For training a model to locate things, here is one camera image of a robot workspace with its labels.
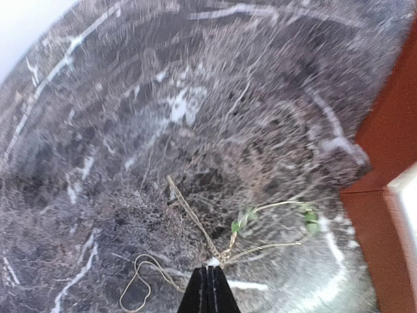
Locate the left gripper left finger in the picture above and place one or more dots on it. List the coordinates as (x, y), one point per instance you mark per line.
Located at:
(195, 298)

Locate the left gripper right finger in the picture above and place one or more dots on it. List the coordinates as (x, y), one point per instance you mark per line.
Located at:
(220, 296)

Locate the red jewelry box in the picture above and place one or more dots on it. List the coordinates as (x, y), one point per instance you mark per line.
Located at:
(388, 136)

